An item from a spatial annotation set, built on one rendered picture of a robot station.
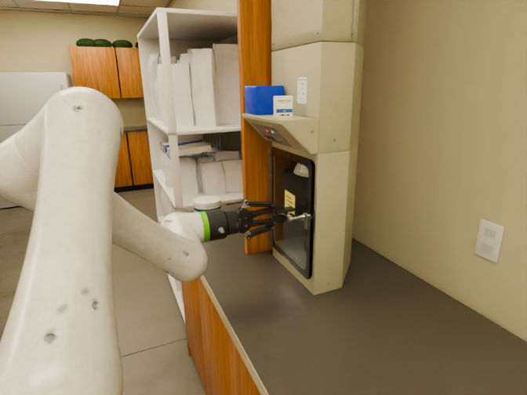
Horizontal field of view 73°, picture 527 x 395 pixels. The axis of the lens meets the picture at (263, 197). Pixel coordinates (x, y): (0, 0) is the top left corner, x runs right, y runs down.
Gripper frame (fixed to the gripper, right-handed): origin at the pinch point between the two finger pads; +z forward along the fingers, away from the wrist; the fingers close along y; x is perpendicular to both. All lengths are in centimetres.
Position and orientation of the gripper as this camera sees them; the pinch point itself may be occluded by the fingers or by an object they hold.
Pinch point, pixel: (284, 213)
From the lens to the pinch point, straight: 117.6
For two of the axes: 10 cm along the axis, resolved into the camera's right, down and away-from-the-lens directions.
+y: -0.2, -9.6, -2.9
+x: -3.9, -2.6, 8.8
